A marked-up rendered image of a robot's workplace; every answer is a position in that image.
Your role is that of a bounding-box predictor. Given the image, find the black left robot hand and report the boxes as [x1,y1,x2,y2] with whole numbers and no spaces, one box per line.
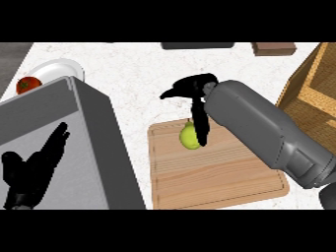
[0,121,71,211]

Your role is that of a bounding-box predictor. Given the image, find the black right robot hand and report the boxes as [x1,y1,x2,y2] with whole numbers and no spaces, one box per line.
[158,73,220,148]

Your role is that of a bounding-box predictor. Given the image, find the green pear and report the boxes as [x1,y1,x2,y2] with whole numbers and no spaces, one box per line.
[179,119,204,151]

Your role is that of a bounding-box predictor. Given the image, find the wooden cutting board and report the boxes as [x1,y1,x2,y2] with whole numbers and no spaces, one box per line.
[146,117,292,211]

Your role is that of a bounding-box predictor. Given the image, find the wicker basket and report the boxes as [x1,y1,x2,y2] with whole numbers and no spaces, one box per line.
[275,42,336,160]

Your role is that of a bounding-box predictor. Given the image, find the large grey box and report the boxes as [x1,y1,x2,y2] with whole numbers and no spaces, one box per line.
[0,75,146,211]

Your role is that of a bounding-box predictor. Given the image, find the dark grey flat block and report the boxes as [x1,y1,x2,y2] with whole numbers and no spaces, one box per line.
[160,42,235,50]

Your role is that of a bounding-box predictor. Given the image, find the brown block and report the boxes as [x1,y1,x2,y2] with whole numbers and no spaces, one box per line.
[250,42,297,57]

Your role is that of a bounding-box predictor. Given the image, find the red tomato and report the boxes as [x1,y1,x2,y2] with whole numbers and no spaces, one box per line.
[15,76,43,95]

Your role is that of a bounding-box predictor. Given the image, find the white plate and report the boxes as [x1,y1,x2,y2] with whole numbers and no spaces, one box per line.
[28,58,86,82]

